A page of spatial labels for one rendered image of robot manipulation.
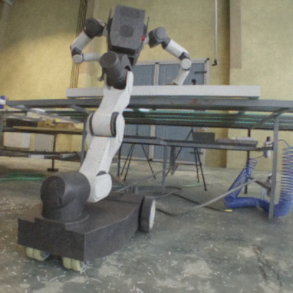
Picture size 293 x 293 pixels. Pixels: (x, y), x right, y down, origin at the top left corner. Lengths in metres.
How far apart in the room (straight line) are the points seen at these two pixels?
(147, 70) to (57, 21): 5.71
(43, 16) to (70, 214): 12.68
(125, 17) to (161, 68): 7.35
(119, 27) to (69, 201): 1.06
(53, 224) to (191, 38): 8.80
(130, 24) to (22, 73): 11.38
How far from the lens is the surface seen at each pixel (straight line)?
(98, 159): 1.10
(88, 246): 0.83
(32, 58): 12.48
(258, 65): 8.87
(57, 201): 0.82
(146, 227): 1.23
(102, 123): 1.17
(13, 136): 11.42
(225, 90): 1.55
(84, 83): 9.50
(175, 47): 1.66
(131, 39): 1.42
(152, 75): 8.77
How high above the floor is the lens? 0.47
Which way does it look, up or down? 3 degrees up
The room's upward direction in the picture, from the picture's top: 4 degrees clockwise
